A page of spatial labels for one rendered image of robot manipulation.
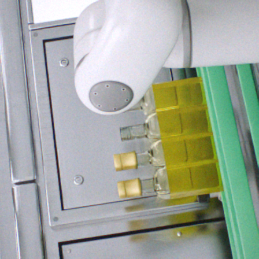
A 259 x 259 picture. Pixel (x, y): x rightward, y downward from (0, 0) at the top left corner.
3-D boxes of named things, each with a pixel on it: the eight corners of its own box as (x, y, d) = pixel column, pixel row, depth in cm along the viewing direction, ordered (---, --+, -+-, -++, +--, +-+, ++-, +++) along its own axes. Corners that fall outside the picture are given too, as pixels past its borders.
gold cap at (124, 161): (135, 153, 143) (113, 156, 143) (134, 148, 140) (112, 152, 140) (138, 170, 142) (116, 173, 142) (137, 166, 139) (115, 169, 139)
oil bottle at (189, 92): (240, 80, 148) (138, 95, 149) (243, 68, 143) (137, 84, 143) (245, 104, 146) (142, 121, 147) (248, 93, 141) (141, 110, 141)
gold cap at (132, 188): (139, 180, 141) (117, 184, 141) (139, 175, 138) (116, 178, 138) (142, 198, 140) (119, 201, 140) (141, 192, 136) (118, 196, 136)
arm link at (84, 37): (182, -18, 101) (70, -10, 101) (194, 40, 92) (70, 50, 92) (182, 36, 108) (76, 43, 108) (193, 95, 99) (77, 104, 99)
